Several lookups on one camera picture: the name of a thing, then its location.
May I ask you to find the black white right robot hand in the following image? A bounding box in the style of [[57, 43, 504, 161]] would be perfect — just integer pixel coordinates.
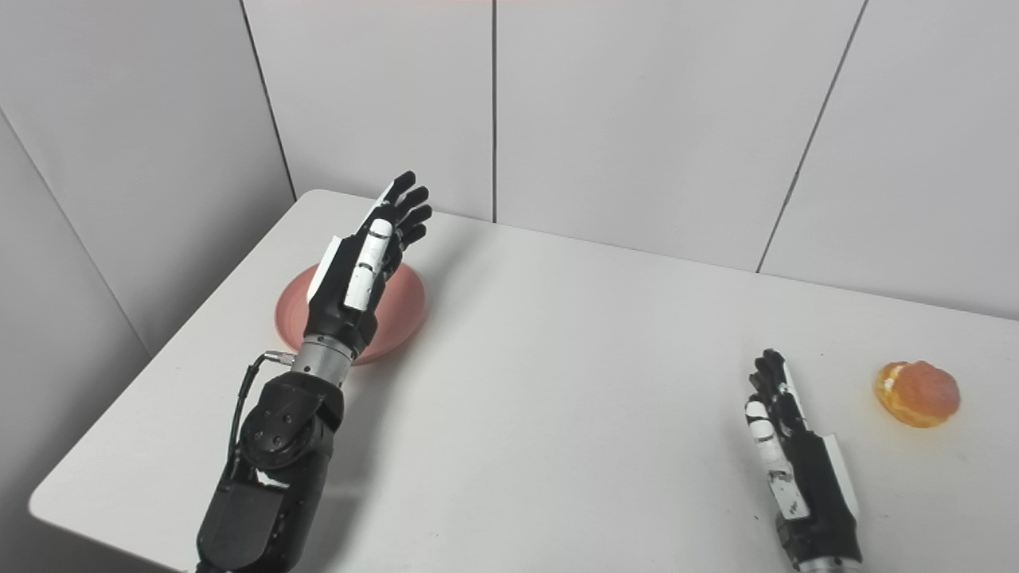
[[745, 349, 865, 567]]

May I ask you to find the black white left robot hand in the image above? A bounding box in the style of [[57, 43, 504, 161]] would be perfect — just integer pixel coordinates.
[[303, 170, 433, 361]]

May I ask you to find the pink round plate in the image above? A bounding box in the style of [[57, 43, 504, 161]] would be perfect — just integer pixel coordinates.
[[275, 263, 427, 366]]

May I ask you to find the orange cream puff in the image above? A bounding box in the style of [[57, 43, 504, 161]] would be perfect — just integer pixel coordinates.
[[874, 361, 961, 429]]

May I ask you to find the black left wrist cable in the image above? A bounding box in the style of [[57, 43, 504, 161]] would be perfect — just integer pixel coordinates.
[[226, 350, 297, 478]]

